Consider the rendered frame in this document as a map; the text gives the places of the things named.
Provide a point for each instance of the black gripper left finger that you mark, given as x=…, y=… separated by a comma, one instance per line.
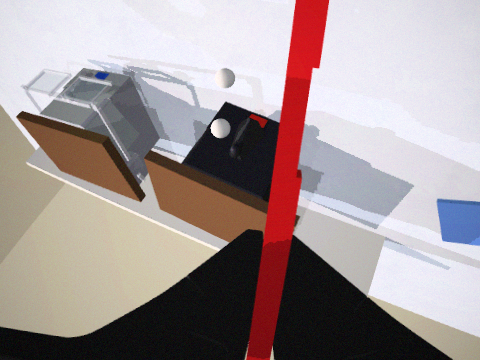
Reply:
x=206, y=316

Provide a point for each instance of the blue flat rectangular pad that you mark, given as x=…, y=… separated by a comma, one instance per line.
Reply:
x=459, y=221

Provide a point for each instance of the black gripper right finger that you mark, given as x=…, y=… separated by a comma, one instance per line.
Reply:
x=323, y=316

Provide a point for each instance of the grey curved panel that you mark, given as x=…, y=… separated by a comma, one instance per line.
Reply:
x=351, y=250

